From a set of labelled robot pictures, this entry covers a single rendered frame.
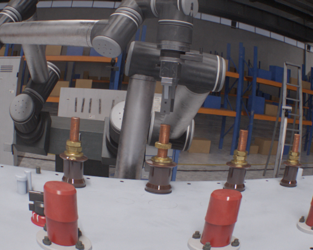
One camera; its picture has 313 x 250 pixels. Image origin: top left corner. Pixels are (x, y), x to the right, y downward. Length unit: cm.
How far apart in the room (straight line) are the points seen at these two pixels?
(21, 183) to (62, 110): 492
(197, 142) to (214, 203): 881
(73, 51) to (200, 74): 746
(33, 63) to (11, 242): 154
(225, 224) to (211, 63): 81
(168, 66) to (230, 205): 50
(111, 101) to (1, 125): 200
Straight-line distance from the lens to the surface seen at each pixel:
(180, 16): 111
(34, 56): 205
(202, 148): 960
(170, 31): 110
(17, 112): 224
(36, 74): 222
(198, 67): 140
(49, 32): 129
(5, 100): 564
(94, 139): 265
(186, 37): 111
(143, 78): 140
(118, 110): 216
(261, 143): 1044
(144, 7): 117
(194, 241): 78
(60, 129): 268
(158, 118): 219
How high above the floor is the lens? 170
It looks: 7 degrees down
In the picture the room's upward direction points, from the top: 6 degrees clockwise
